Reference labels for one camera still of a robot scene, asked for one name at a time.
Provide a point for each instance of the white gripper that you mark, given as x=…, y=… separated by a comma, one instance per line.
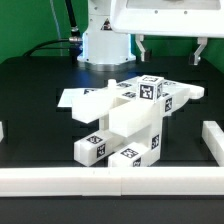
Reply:
x=188, y=18

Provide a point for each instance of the white tagged cube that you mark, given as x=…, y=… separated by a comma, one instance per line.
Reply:
x=150, y=87

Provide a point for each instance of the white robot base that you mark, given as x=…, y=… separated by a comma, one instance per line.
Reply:
x=103, y=49

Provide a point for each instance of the white right fence rail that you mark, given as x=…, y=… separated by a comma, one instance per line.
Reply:
x=213, y=136

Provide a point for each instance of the white fence rail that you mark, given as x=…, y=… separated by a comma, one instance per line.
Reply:
x=71, y=181
x=213, y=136
x=1, y=131

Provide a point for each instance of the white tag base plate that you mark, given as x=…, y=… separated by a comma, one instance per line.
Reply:
x=71, y=96

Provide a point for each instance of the white front fence rail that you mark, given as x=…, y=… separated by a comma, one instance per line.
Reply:
x=71, y=181

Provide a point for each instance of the white left fence rail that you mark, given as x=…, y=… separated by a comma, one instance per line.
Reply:
x=1, y=131

